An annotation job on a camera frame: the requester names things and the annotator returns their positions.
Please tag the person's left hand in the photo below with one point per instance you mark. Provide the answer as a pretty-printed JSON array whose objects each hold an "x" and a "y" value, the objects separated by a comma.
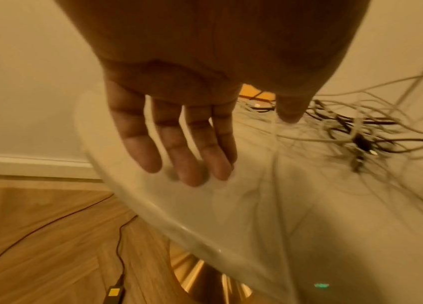
[{"x": 196, "y": 59}]

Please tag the white marble table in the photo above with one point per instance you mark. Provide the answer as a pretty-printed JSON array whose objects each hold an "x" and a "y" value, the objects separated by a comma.
[{"x": 234, "y": 225}]

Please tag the white baseboard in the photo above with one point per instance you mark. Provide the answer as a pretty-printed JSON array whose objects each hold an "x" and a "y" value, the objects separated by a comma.
[{"x": 27, "y": 167}]

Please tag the gold table base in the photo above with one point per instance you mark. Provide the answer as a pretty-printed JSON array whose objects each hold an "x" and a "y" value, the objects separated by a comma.
[{"x": 196, "y": 273}]

